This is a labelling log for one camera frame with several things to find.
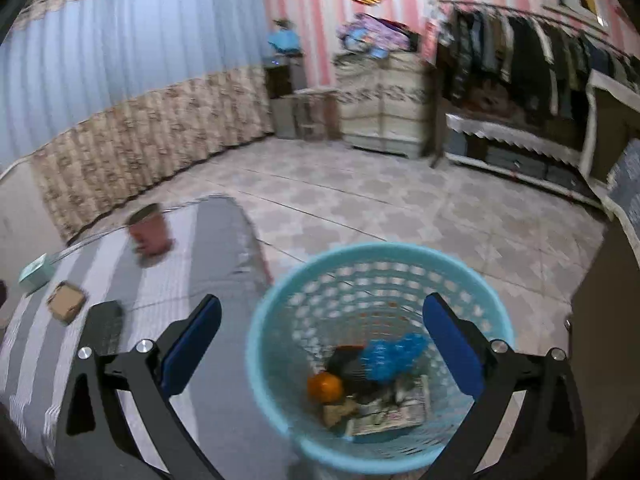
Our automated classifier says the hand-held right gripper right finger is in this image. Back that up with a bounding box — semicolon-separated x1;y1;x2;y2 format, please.
422;292;588;480

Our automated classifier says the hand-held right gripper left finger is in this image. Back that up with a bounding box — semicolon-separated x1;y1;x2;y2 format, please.
54;294;223;480

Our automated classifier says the bright blue plastic wrapper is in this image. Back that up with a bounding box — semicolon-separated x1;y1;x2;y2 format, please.
360;332;431;378

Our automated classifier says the light blue plastic basket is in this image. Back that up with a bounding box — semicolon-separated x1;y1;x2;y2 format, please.
246;243;516;463

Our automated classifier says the printed paper package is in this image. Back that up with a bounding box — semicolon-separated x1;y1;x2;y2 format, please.
350;375;432;436

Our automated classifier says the orange fruit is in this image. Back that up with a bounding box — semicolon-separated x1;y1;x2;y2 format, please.
307;371;345;405

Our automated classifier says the striped grey table cloth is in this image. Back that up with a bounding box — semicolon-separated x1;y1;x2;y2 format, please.
0;195;273;480

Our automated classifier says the black remote control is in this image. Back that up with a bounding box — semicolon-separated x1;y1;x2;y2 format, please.
82;301;123;356

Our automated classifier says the pink cup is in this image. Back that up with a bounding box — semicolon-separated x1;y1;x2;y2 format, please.
127;203;173;266

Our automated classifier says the small cardboard box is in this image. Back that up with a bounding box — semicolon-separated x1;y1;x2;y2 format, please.
46;281;87;323

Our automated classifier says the brown wooden cabinet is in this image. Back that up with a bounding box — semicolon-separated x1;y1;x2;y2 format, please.
570;220;640;480

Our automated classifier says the teal small box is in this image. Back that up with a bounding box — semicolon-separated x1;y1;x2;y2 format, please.
19;254;53;295

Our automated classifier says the low bench with lace cloth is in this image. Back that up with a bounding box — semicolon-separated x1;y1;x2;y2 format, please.
444;112;608;206

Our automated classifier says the blue fringed cloth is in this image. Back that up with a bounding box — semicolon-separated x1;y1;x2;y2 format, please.
605;137;640;241

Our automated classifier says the cabinet with patterned cloth cover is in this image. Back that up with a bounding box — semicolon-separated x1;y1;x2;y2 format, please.
334;50;436;158

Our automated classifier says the white metal chair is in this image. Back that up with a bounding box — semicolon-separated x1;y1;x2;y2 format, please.
292;87;341;141

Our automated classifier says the blue and floral curtain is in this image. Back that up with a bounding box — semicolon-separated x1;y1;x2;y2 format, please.
0;0;276;243

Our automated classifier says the beige framed board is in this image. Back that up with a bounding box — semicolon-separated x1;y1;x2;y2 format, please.
580;69;640;196

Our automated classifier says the rack of hanging clothes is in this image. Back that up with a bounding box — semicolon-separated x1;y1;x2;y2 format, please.
435;0;631;121

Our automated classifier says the red hanging bag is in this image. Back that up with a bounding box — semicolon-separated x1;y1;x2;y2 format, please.
422;17;441;63

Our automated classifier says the pile of colourful bedding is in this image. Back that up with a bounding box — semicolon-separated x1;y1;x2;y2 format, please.
337;12;421;58

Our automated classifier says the blue cloth bundle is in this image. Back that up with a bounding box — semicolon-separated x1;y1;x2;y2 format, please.
267;20;303;53

